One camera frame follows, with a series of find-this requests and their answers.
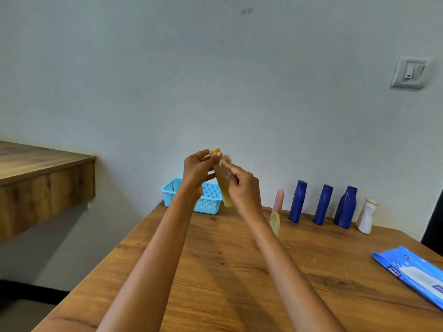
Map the person's right hand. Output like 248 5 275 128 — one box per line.
221 159 265 218

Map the person's left hand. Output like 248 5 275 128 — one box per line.
182 149 223 201

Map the yellow bottle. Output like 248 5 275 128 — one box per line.
209 148 234 208

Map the pink bottle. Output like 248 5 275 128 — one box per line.
271 189 285 215

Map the light blue plastic basket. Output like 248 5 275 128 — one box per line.
161 178 223 215

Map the beige bottle with white cap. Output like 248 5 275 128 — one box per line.
269 211 281 238

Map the slim dark blue bottle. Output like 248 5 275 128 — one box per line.
313 184 334 226
288 180 308 224

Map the wide dark blue bottle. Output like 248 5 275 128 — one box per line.
333 185 359 230

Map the blue wet wipes pack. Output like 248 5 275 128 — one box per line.
371 246 443 311

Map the person's left forearm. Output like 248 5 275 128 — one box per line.
96 190 205 332

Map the person's right forearm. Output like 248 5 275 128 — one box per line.
245 209 347 332

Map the wooden table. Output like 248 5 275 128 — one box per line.
31 200 443 332

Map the wooden side desk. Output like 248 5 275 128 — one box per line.
0 140 97 243

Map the black door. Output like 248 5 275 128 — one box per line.
420 190 443 256

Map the grey wall light switch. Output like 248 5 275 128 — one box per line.
390 56 433 90

